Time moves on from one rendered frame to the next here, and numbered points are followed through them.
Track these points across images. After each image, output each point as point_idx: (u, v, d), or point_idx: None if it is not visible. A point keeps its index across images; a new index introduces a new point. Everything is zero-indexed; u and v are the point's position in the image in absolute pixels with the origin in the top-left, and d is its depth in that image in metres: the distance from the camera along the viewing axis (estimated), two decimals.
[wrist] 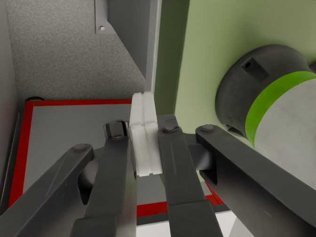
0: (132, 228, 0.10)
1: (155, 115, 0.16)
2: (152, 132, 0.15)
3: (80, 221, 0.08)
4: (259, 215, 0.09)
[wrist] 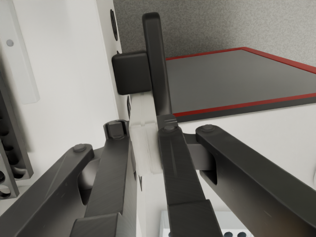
0: (132, 228, 0.10)
1: (155, 115, 0.16)
2: (152, 132, 0.15)
3: (80, 221, 0.08)
4: (259, 215, 0.09)
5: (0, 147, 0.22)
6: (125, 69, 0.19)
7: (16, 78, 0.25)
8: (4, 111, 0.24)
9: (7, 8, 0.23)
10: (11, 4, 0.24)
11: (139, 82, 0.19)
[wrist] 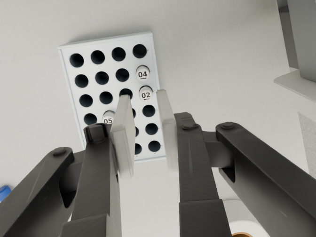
0: (118, 229, 0.10)
1: (173, 113, 0.16)
2: (170, 130, 0.15)
3: (67, 224, 0.08)
4: (274, 214, 0.09)
5: None
6: None
7: None
8: None
9: None
10: None
11: None
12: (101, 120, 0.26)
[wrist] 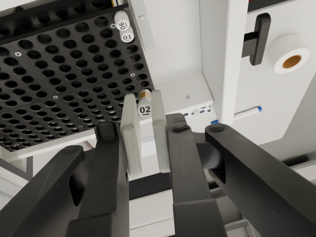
0: (125, 228, 0.10)
1: (164, 114, 0.16)
2: (161, 130, 0.15)
3: (74, 222, 0.08)
4: (266, 214, 0.09)
5: (154, 90, 0.36)
6: (242, 48, 0.31)
7: (143, 37, 0.35)
8: None
9: None
10: None
11: (248, 52, 0.32)
12: (195, 114, 0.63)
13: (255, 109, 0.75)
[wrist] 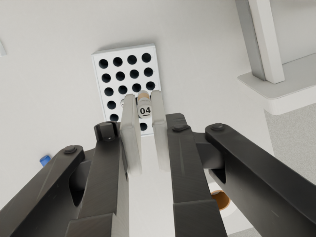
0: (125, 228, 0.10)
1: (164, 114, 0.16)
2: (161, 130, 0.15)
3: (74, 222, 0.08)
4: (266, 214, 0.09)
5: None
6: None
7: None
8: None
9: None
10: None
11: None
12: (120, 105, 0.38)
13: None
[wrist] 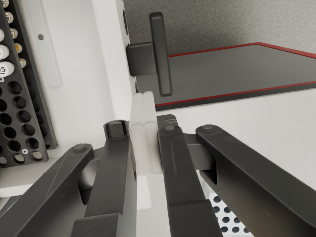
0: (132, 228, 0.10)
1: (155, 115, 0.16)
2: (152, 132, 0.15)
3: (80, 221, 0.08)
4: (259, 215, 0.09)
5: (35, 119, 0.28)
6: (136, 56, 0.25)
7: (44, 66, 0.31)
8: (36, 92, 0.29)
9: (39, 8, 0.29)
10: (42, 6, 0.29)
11: (146, 67, 0.25)
12: None
13: None
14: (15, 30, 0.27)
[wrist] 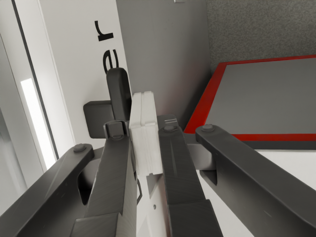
0: (132, 228, 0.10)
1: (155, 115, 0.16)
2: (152, 132, 0.15)
3: (80, 221, 0.08)
4: (259, 215, 0.09)
5: None
6: (93, 117, 0.21)
7: None
8: None
9: None
10: None
11: None
12: None
13: None
14: None
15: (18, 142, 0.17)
